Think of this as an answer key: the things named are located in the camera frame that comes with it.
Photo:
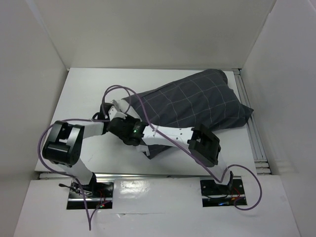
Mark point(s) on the aluminium front rail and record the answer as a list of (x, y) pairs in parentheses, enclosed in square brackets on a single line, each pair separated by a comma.
[(47, 175)]

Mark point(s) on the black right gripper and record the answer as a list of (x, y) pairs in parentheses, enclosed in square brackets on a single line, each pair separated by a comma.
[(130, 130)]

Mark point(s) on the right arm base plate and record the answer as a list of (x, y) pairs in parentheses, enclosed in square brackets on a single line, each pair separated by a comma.
[(214, 195)]

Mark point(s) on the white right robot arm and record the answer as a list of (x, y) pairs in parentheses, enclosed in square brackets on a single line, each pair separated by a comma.
[(198, 142)]

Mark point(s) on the white pillow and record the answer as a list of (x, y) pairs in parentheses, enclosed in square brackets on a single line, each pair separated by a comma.
[(140, 148)]

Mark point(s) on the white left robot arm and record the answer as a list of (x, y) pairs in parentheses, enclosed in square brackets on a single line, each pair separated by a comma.
[(63, 148)]

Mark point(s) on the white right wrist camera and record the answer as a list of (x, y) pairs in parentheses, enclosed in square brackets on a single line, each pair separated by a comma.
[(118, 109)]

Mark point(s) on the dark grey checked pillowcase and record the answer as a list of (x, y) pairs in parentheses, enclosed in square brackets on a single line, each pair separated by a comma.
[(202, 98)]

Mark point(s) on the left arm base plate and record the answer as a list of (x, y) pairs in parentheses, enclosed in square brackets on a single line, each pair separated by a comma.
[(101, 198)]

